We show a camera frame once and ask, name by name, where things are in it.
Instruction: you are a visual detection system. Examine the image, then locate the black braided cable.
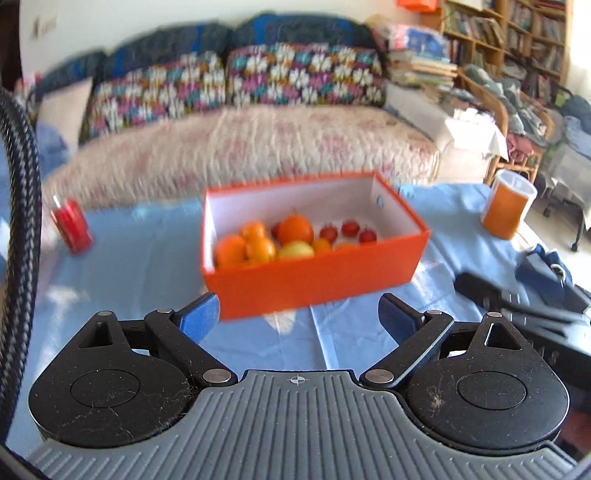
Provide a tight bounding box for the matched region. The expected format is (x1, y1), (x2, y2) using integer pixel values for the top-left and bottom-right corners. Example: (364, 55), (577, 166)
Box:
(0, 87), (44, 444)

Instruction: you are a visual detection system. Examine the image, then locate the sofa with quilted cover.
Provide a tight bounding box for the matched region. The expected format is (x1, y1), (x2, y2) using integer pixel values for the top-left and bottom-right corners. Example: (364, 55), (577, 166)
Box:
(25, 13), (442, 209)

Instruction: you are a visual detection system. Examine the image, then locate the round cherry tomato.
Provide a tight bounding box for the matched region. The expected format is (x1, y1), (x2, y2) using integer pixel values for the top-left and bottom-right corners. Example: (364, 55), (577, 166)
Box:
(358, 228), (378, 244)

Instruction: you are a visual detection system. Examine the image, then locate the yellow lemon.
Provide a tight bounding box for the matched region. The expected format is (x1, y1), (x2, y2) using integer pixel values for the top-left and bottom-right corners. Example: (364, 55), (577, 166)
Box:
(276, 240), (315, 260)

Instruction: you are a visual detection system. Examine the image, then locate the wooden bookshelf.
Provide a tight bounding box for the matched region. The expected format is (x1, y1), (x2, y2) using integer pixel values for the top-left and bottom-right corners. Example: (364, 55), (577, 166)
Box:
(423, 0), (573, 85)

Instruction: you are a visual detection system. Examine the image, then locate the oblong cherry tomato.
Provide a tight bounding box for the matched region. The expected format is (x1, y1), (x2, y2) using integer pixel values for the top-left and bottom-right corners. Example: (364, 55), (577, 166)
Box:
(318, 224), (339, 245)

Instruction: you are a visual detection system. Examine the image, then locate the orange storage box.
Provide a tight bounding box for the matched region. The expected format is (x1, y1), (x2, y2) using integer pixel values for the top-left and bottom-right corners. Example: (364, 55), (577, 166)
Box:
(201, 173), (430, 320)

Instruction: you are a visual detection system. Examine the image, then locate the blue plaid cloth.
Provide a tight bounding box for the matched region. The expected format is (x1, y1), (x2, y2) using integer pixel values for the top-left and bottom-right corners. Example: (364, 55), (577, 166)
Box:
(36, 122), (70, 179)

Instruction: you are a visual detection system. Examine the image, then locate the small mandarin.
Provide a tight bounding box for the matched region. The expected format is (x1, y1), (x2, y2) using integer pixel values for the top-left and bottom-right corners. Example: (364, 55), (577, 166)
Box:
(213, 234), (247, 268)

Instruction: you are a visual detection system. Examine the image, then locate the stack of books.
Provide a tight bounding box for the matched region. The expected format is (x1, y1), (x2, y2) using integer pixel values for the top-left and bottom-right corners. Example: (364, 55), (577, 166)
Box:
(367, 16), (459, 89)

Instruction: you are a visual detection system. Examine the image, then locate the cream pillow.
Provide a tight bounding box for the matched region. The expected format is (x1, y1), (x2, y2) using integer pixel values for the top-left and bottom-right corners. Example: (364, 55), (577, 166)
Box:
(38, 78), (93, 153)

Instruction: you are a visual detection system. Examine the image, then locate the floral cushion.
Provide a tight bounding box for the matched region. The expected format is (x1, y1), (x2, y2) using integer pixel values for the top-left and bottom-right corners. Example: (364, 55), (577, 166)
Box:
(226, 43), (386, 107)
(85, 52), (226, 139)

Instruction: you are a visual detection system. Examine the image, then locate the red soda can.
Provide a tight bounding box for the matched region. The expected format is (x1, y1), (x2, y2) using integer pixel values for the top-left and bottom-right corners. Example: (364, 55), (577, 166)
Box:
(50, 195), (93, 255)

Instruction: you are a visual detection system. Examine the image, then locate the large orange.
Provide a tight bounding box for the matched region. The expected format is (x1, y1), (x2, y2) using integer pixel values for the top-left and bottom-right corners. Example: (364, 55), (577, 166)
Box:
(276, 214), (315, 246)

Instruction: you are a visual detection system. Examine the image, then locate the light blue tablecloth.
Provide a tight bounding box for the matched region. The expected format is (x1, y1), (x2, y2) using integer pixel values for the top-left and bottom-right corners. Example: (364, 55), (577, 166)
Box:
(6, 181), (591, 458)

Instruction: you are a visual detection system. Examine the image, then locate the orange paper bag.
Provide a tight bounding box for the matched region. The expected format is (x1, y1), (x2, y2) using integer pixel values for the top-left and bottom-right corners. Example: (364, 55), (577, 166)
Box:
(396, 0), (439, 13)

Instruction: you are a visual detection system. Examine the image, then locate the left floral cushion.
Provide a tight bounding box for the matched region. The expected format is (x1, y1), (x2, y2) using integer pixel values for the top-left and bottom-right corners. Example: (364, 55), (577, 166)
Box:
(85, 52), (226, 139)

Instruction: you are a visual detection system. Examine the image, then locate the rattan chair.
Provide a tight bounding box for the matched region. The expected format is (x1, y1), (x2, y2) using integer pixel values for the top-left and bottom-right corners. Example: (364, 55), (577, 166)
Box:
(459, 64), (554, 185)

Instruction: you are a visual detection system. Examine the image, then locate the orange white cup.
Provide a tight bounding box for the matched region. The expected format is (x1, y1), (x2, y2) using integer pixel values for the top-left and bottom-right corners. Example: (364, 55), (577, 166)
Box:
(481, 169), (538, 240)

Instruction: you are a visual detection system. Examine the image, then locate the right floral cushion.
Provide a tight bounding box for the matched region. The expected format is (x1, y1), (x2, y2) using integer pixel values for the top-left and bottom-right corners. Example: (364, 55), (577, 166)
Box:
(226, 43), (386, 107)

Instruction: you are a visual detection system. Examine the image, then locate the small kumquat orange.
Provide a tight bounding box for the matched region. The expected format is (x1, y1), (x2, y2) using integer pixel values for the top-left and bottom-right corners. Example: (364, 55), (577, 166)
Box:
(245, 237), (276, 263)

